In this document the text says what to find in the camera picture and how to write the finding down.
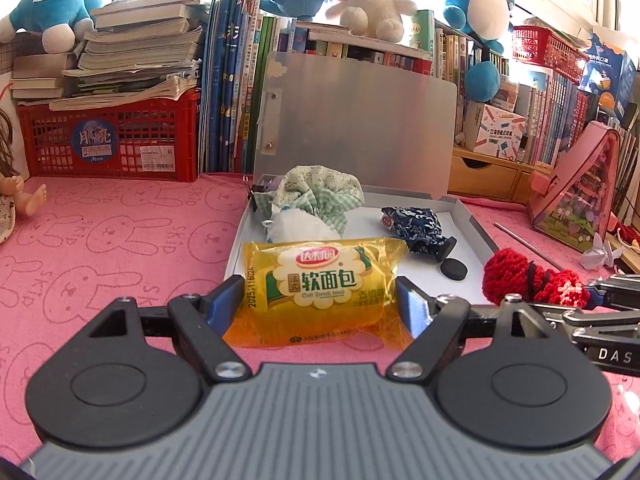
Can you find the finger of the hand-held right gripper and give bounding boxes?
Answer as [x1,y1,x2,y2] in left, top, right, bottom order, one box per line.
[585,274,640,312]
[522,302,640,347]

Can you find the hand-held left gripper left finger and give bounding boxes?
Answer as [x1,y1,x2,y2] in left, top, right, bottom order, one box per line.
[87,275,252,380]

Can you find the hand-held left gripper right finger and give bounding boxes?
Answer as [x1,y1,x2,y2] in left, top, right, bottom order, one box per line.
[386,276,568,379]

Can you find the red crocheted pouch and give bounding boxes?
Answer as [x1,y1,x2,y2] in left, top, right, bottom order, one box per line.
[481,248,591,309]

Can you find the yellow bread packet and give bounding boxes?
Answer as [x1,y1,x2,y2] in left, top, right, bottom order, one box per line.
[222,237,416,351]

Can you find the white fluffy plush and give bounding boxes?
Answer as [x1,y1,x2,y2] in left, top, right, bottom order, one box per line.
[267,208,341,244]

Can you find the floral and checked cloth bundle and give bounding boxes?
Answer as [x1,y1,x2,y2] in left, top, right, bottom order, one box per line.
[271,165,365,236]

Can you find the grey cardboard box with lid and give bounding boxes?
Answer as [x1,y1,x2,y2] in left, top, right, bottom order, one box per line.
[227,49,501,307]

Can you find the white paper origami rabbits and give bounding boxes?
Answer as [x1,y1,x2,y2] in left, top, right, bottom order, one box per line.
[580,232,628,271]

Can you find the dark blue patterned pouch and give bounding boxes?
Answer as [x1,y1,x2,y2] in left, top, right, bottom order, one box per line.
[381,206,446,257]

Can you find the pink triangular toy case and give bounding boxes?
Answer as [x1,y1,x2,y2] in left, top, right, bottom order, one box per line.
[526,121,623,253]

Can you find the thin metal rod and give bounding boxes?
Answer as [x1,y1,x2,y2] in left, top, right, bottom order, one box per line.
[494,221,563,271]

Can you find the pink bunny-print blanket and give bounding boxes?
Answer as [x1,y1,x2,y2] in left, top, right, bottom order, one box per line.
[0,172,640,466]

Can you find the wooden drawer organizer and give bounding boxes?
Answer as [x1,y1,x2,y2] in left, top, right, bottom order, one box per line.
[450,146,533,203]

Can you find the row of upright books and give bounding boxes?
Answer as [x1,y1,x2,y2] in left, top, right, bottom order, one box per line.
[295,10,626,171]

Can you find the white colourful printed box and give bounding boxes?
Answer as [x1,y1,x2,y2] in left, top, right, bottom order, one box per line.
[472,102,528,163]

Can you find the blue carton box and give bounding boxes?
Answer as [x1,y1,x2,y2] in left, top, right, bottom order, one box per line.
[577,35,638,118]

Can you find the row of thin blue books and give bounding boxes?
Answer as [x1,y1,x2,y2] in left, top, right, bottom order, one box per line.
[197,0,296,175]

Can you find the red plastic crate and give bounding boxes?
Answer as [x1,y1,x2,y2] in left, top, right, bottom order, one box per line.
[17,87,202,183]

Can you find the doll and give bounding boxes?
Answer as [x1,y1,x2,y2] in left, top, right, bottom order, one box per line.
[0,107,48,245]

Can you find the red plastic basket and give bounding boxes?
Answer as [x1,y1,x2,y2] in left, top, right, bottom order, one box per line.
[512,25,591,86]

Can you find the stack of worn books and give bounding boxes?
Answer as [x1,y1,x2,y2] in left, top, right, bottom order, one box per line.
[10,0,208,112]

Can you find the blue mouse plush toy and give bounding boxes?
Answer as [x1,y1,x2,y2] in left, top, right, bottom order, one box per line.
[442,0,516,103]

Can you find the pink and white bunny plush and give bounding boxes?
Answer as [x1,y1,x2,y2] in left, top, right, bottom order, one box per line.
[325,0,418,43]

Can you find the blue and white plush toy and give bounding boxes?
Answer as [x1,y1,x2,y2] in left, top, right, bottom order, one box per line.
[0,0,108,55]

